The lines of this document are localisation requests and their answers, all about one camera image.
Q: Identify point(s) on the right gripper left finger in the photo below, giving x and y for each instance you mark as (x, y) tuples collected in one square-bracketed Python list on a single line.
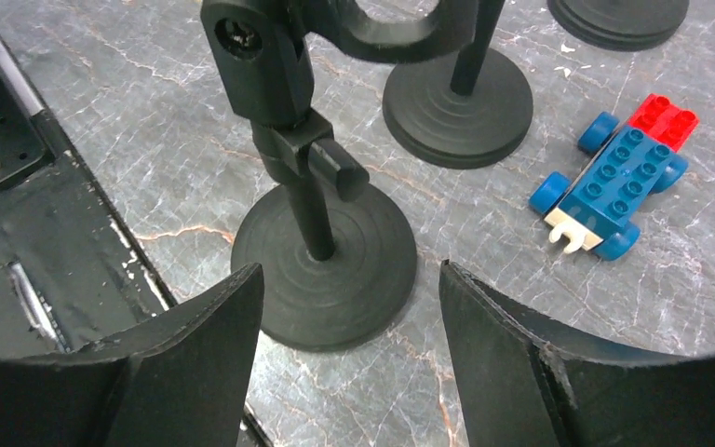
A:
[(178, 379)]

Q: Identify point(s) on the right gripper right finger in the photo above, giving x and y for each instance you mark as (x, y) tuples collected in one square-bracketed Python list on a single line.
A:
[(525, 379)]

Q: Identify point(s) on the black microphone stand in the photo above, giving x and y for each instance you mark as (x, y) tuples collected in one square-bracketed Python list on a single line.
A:
[(467, 110), (338, 254), (621, 25)]

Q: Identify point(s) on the red blue toy car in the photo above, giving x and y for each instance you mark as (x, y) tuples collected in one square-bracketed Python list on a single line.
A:
[(630, 160)]

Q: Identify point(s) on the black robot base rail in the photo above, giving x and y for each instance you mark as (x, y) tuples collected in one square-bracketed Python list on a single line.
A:
[(70, 271)]

